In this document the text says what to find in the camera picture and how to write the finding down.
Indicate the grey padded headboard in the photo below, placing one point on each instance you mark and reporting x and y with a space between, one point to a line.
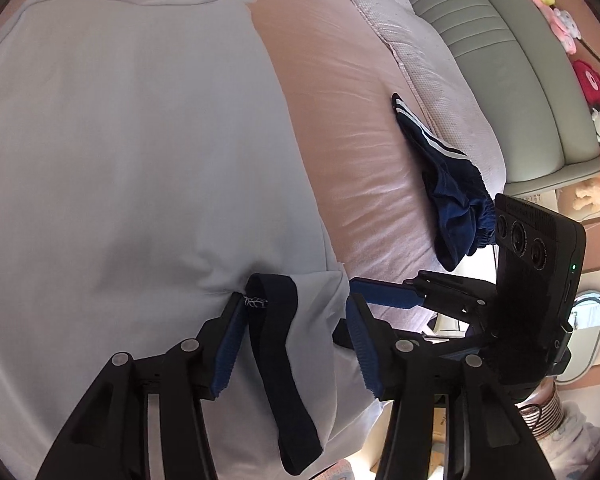
505 60

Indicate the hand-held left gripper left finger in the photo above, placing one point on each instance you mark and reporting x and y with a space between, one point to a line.
227 345

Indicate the pink bed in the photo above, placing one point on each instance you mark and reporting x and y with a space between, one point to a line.
340 110

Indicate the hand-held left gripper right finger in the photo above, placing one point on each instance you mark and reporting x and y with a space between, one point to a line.
365 350

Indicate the pink checked quilt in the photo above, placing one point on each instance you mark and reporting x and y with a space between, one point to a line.
430 70

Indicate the row of plush toys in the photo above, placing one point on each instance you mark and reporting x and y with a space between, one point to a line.
590 80

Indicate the white shirt with navy trim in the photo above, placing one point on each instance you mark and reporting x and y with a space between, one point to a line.
130 160

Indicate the navy shorts with white stripes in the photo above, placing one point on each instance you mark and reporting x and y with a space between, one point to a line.
455 200

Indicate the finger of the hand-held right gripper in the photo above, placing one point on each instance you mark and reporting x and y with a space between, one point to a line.
385 295
445 342

